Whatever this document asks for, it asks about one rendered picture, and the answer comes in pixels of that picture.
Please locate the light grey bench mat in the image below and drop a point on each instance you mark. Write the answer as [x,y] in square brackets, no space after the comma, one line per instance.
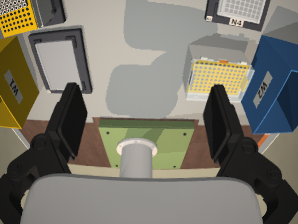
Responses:
[136,52]

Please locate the blue open-top bin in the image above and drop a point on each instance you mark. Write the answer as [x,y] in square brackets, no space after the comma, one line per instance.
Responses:
[273,62]

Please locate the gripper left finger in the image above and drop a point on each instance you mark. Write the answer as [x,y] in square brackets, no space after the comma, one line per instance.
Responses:
[49,153]

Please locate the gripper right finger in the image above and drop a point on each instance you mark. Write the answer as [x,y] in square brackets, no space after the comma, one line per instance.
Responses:
[241,159]

